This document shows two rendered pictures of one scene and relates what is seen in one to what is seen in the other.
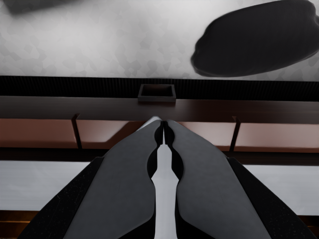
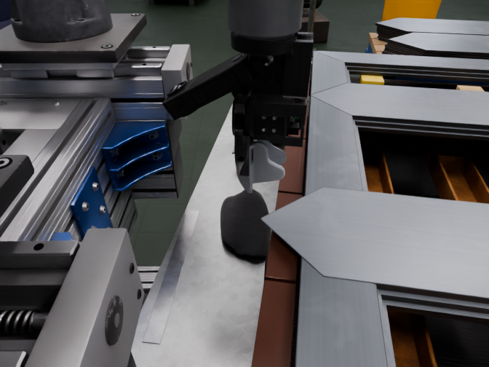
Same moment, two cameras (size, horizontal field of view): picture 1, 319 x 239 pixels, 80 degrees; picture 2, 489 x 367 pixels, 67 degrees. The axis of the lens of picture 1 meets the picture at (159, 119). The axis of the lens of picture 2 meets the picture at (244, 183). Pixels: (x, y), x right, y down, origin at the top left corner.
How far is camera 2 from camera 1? 46 cm
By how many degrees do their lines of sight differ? 63
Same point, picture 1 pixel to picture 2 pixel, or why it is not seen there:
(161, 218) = (377, 226)
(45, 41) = not seen: outside the picture
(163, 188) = (331, 221)
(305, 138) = (292, 164)
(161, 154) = (295, 218)
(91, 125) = (271, 267)
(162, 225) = (389, 227)
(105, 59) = (241, 335)
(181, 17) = (217, 267)
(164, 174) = (315, 219)
